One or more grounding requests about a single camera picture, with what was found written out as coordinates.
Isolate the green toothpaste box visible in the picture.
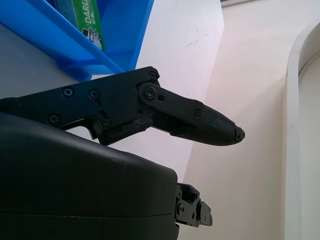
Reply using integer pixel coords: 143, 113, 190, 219
54, 0, 106, 51

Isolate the blue plastic tray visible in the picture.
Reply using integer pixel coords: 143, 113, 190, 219
0, 0, 156, 83

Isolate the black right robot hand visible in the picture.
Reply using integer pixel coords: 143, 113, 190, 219
0, 66, 246, 240

